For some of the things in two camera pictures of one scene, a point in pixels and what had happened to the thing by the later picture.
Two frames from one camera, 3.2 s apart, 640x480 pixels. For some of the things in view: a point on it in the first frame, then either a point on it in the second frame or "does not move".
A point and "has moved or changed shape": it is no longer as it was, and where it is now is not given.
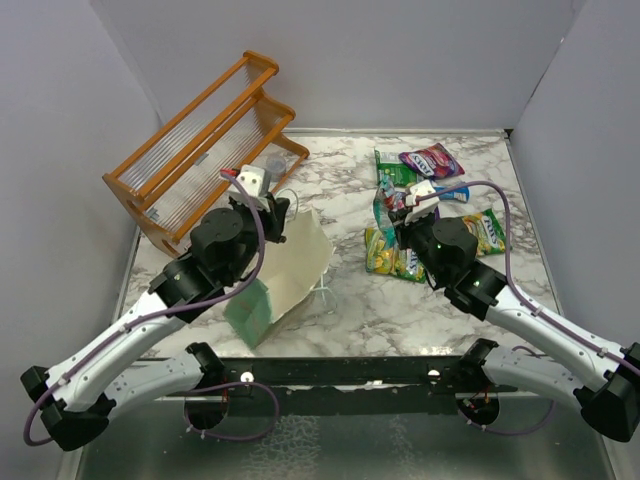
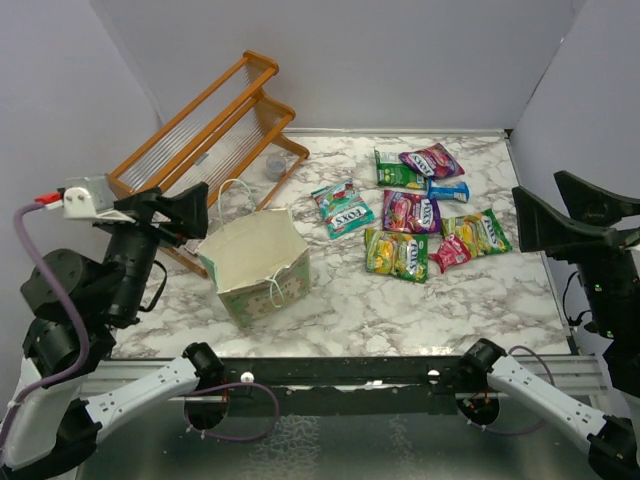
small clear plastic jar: (277, 166) does not move
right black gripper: (403, 229) -> (539, 224)
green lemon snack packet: (488, 232) does not move
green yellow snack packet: (388, 163) does not move
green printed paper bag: (288, 273) has moved or changed shape
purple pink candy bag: (434, 161) does not move
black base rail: (342, 385) does not move
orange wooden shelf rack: (234, 124) does not move
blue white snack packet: (462, 195) does not move
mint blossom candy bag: (385, 224) -> (342, 207)
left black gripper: (275, 218) -> (189, 209)
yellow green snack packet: (388, 260) does not move
